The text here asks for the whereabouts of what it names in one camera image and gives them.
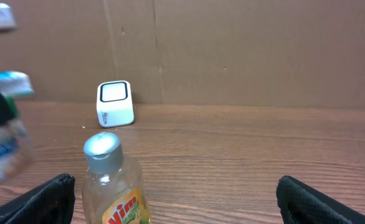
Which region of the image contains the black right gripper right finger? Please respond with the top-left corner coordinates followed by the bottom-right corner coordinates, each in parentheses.
top-left (276, 175), bottom-right (365, 224)

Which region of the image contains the yellow Vim dish soap bottle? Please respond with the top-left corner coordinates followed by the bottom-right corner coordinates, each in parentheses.
top-left (82, 132), bottom-right (152, 224)

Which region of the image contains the green Kleenex tissue pack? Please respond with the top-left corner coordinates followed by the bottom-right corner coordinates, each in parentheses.
top-left (0, 71), bottom-right (34, 182)

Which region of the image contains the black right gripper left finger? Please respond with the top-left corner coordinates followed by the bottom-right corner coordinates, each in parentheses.
top-left (0, 173), bottom-right (75, 224)

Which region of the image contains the white barcode scanner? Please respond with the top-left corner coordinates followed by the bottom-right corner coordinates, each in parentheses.
top-left (96, 80), bottom-right (135, 128)

